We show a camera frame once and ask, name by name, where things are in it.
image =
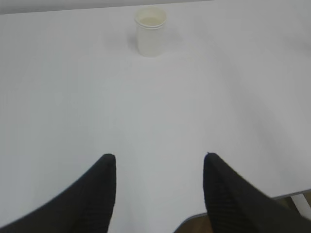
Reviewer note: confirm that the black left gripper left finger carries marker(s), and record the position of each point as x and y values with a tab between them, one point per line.
84	207

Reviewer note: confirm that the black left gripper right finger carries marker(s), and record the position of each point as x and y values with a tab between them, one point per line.
235	206

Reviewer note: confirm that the white paper cup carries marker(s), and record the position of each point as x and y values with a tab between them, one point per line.
150	21

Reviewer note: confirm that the white table leg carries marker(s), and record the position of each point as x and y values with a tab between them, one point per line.
302	205

